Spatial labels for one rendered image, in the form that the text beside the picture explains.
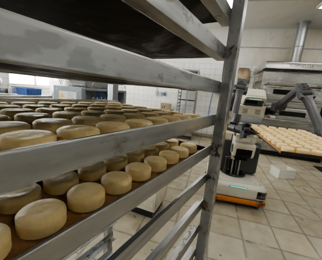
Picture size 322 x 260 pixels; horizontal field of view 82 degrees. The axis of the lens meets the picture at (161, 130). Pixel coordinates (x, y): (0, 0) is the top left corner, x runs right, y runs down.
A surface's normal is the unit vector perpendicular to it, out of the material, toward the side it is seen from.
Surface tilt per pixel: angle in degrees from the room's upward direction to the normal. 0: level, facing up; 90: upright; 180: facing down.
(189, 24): 90
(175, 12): 90
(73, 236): 90
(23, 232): 90
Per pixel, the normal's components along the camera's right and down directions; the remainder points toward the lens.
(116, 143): 0.83, 0.18
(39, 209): 0.09, -0.98
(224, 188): -0.18, 0.19
